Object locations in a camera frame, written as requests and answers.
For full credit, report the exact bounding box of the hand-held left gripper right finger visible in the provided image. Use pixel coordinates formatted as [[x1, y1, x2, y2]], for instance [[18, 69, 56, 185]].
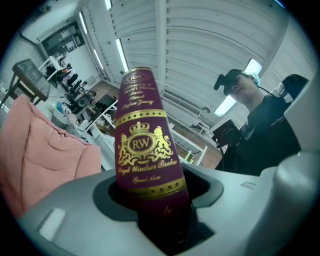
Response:
[[183, 166, 291, 256]]

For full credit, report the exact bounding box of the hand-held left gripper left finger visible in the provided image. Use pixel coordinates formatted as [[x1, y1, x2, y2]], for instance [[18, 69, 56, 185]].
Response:
[[18, 169, 162, 256]]

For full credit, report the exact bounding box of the pink armchair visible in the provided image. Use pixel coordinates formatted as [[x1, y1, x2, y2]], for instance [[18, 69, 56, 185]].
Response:
[[0, 94, 102, 218]]

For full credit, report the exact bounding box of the maroon hardcover book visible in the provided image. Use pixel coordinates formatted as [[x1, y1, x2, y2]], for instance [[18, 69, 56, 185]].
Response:
[[114, 66, 193, 253]]

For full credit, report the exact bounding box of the person in black shirt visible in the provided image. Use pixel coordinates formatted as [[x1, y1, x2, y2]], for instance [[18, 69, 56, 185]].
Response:
[[216, 93, 302, 177]]

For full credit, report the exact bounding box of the long ceiling light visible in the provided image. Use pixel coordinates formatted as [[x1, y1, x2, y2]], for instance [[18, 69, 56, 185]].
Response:
[[214, 58, 263, 118], [115, 37, 130, 72], [92, 48, 105, 71], [78, 11, 88, 35]]

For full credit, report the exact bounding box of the white ribbed basket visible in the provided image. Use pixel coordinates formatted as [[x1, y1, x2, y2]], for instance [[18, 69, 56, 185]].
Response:
[[51, 101, 73, 128]]

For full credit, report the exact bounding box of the person's head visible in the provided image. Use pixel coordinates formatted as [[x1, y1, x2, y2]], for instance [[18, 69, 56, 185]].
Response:
[[213, 68, 266, 108]]

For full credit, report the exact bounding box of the white air conditioning unit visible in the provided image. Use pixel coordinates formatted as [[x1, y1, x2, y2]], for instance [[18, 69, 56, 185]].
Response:
[[161, 91, 202, 117]]

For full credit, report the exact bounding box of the dark wicker side table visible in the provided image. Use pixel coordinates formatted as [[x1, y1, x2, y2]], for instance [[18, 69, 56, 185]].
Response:
[[0, 58, 51, 107]]

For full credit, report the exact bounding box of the black device cable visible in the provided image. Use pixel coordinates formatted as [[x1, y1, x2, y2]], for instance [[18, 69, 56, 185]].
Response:
[[216, 144, 226, 171]]

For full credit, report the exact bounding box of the black head-worn camera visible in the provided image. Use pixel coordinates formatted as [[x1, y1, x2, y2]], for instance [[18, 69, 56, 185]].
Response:
[[213, 68, 242, 96]]

